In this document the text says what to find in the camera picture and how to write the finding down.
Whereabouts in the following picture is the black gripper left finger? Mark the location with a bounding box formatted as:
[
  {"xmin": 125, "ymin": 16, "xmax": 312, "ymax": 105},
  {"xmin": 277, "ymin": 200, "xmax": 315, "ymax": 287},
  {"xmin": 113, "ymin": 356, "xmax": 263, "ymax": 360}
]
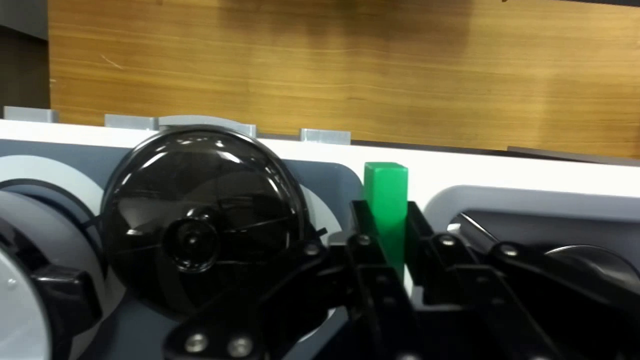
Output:
[{"xmin": 165, "ymin": 199, "xmax": 421, "ymax": 360}]

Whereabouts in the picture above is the green block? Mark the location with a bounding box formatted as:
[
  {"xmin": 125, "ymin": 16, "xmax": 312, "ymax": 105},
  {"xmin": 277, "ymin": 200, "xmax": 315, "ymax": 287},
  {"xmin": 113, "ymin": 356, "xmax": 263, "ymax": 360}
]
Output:
[{"xmin": 362, "ymin": 161, "xmax": 410, "ymax": 277}]

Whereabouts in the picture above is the grey sink basin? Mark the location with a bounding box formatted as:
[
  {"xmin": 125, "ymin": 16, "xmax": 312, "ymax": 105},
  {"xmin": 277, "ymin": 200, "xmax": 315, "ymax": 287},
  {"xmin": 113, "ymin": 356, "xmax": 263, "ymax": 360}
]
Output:
[{"xmin": 423, "ymin": 184, "xmax": 640, "ymax": 288}]

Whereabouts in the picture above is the grey toy pot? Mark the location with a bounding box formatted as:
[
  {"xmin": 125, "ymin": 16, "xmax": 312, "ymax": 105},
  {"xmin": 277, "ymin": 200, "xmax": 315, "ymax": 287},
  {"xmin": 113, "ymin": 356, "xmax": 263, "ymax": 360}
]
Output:
[{"xmin": 0, "ymin": 179, "xmax": 106, "ymax": 360}]

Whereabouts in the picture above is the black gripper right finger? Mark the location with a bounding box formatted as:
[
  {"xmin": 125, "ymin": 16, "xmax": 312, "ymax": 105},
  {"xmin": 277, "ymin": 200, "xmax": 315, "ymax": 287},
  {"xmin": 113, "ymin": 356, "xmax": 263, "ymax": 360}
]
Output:
[{"xmin": 403, "ymin": 199, "xmax": 640, "ymax": 360}]

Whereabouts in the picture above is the grey metal cabinet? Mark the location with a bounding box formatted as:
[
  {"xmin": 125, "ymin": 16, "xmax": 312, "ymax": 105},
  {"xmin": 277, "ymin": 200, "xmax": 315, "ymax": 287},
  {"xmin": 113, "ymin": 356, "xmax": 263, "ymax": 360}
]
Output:
[{"xmin": 0, "ymin": 0, "xmax": 52, "ymax": 113}]

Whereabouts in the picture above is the white toy kitchen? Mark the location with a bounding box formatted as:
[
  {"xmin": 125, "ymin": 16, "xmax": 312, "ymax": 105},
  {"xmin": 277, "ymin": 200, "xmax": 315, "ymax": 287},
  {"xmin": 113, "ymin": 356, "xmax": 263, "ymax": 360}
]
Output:
[{"xmin": 0, "ymin": 118, "xmax": 640, "ymax": 360}]

